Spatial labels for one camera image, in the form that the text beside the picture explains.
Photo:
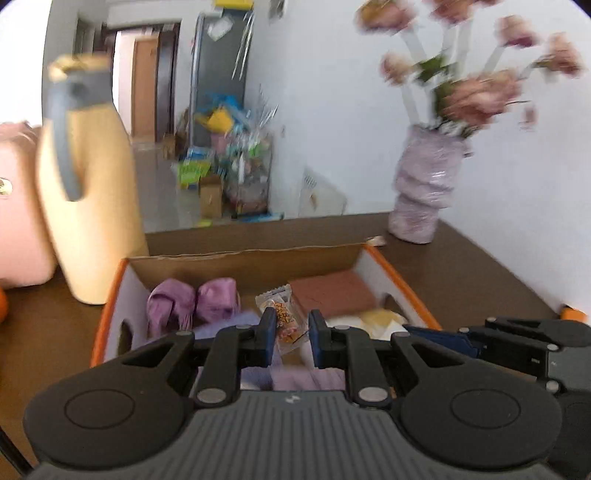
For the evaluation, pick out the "clear snack packet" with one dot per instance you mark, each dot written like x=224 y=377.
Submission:
x=286 y=318

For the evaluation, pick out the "pink suitcase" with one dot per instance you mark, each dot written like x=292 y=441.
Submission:
x=18 y=230

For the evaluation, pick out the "light wooden door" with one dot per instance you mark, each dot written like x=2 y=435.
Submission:
x=145 y=87

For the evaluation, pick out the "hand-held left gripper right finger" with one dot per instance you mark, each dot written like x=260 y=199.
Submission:
x=318 y=344

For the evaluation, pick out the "dark wooden door leaf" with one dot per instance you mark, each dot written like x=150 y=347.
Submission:
x=167 y=83

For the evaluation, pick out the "white wall panel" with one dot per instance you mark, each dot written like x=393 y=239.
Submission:
x=323 y=194

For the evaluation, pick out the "yellow white packet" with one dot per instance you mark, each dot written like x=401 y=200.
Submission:
x=369 y=321

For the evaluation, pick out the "brown cardboard carton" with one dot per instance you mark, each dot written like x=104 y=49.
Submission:
x=211 y=196

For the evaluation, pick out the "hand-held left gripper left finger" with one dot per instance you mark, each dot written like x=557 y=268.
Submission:
x=268 y=339

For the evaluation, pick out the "yellow and blue box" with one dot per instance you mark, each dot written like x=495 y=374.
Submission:
x=233 y=3

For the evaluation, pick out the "fallen rose petal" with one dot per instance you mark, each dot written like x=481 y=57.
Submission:
x=377 y=240

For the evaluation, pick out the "yellow bag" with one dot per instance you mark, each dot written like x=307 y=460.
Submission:
x=216 y=120

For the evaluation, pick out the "grey refrigerator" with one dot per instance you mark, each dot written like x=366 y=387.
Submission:
x=217 y=83

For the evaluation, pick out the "lavender cloth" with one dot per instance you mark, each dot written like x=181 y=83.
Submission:
x=295 y=376

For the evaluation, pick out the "bunch of dried pink roses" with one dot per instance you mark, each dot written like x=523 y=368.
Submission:
x=480 y=94

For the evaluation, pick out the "purple rolled cloth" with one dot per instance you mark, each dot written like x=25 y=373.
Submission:
x=217 y=297
x=171 y=302

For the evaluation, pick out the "orange-edged cardboard box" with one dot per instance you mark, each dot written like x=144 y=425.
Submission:
x=249 y=267

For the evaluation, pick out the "orange plastic item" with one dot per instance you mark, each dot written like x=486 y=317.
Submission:
x=572 y=314

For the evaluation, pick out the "brown packet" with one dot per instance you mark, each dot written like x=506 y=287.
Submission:
x=332 y=290

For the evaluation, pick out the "pink textured vase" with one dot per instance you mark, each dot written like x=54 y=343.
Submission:
x=420 y=194

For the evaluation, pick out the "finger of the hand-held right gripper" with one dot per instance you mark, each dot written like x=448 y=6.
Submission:
x=443 y=337
x=540 y=330

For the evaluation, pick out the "orange fruit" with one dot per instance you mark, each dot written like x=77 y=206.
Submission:
x=2 y=304

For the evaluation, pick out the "green printed box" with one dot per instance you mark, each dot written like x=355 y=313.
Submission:
x=193 y=174

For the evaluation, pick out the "yellow thermos jug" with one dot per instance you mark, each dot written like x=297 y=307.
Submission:
x=97 y=207

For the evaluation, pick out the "blue bag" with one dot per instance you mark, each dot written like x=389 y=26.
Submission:
x=228 y=104

